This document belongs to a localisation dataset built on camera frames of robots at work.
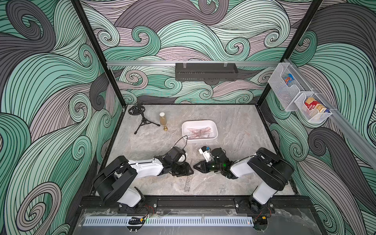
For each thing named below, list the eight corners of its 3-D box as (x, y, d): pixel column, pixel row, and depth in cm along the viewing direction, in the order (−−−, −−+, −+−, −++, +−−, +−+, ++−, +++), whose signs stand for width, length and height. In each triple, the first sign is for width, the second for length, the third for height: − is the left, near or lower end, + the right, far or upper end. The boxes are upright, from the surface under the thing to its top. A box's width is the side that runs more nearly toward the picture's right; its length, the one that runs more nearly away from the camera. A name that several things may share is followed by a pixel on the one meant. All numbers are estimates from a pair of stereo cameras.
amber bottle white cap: (160, 124, 109) (159, 116, 102) (161, 120, 112) (159, 112, 104) (166, 124, 109) (164, 116, 102) (166, 120, 112) (165, 112, 104)
